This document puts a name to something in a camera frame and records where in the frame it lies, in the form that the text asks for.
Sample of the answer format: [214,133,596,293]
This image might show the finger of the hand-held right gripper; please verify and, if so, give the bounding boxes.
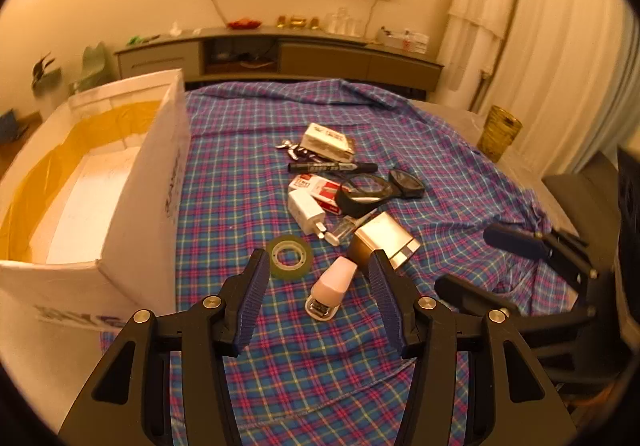
[482,223,601,281]
[434,273,596,327]

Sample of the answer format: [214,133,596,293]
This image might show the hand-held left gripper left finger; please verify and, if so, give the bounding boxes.
[59,248,271,446]

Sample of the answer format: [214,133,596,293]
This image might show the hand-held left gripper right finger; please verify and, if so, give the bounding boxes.
[367,248,581,446]

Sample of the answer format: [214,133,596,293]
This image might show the green tape roll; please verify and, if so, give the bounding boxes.
[266,235,315,281]

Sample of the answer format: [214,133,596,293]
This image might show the gold metal tin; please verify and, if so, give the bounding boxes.
[347,211,422,271]

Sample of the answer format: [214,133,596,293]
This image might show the clear lighter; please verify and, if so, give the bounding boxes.
[324,208,378,247]

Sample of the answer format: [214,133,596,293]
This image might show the white charger plug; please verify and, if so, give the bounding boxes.
[287,189,331,241]

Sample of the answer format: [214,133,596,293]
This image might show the black round magnifier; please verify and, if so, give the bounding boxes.
[336,174,393,219]

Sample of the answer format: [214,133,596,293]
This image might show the white cardboard box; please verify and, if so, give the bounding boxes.
[0,68,193,334]

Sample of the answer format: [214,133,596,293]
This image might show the pink mini stapler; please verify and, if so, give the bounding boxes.
[305,257,358,323]

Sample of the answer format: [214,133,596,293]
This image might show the dark grey chair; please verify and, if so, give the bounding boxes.
[542,151,623,251]

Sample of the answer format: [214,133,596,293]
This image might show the yellow textured glass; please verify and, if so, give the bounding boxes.
[476,104,523,164]

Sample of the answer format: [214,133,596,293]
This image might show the red staple box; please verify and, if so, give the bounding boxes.
[288,176,351,217]

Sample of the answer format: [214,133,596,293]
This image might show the blue plaid cloth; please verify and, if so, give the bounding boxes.
[100,80,576,446]

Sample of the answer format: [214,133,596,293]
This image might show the black marker pen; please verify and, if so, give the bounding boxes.
[287,161,378,175]

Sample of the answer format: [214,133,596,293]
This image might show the small white carton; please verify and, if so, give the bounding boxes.
[299,122,353,164]

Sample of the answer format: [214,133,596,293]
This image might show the white covered air conditioner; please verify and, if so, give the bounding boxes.
[440,0,521,111]

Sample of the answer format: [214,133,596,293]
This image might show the white box with papers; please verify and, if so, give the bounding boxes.
[377,27,431,52]

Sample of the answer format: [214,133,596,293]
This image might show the grey TV cabinet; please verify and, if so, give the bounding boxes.
[114,26,445,91]

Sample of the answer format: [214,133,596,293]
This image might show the gold ornaments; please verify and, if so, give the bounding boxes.
[277,16,321,30]

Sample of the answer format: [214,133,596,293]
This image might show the clear glass cups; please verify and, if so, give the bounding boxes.
[327,8,366,36]

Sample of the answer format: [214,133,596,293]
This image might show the green plastic chair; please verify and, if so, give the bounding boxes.
[70,42,108,94]

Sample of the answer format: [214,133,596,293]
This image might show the white bin with plant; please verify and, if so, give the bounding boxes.
[31,53,62,96]

